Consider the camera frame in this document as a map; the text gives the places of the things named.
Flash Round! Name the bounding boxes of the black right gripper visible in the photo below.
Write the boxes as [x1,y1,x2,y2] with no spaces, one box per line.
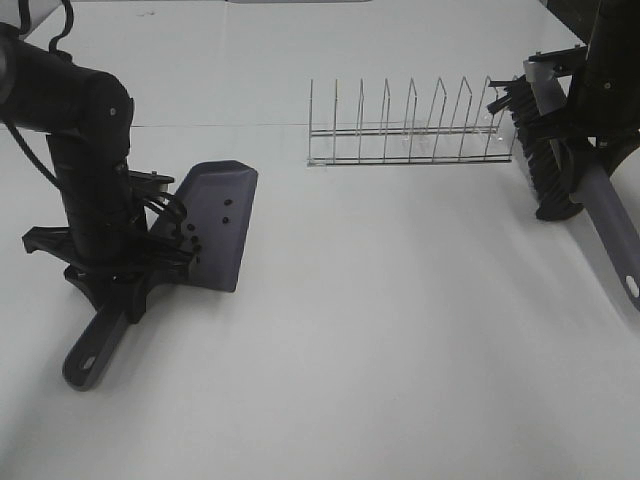
[487,77,635,221]

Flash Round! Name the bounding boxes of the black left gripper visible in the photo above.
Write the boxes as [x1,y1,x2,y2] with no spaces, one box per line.
[22,225,193,324]

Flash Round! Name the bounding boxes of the grey hand brush black bristles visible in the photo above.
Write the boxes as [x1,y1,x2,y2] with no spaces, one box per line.
[513,76,639,306]

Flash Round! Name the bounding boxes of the pile of coffee beans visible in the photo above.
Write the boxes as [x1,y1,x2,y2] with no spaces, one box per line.
[182,195,234,267]

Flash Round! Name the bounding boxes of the grey plastic dustpan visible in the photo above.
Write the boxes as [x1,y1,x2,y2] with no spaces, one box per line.
[62,160,258,391]

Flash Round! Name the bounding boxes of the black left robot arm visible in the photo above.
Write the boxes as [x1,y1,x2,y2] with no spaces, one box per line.
[1,24,191,323]

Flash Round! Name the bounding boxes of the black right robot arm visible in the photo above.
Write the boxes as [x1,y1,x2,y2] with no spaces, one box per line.
[487,1,639,221]

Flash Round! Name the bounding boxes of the chrome wire dish rack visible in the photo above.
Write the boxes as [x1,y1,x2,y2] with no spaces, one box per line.
[306,77,514,167]

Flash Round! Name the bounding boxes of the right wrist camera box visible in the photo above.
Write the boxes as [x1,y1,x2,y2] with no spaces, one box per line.
[523,45,588,83]

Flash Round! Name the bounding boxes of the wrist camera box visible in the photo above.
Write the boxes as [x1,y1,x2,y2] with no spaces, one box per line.
[523,45,588,83]
[129,170,175,193]

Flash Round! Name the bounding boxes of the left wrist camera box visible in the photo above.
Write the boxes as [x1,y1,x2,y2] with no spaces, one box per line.
[129,170,175,193]

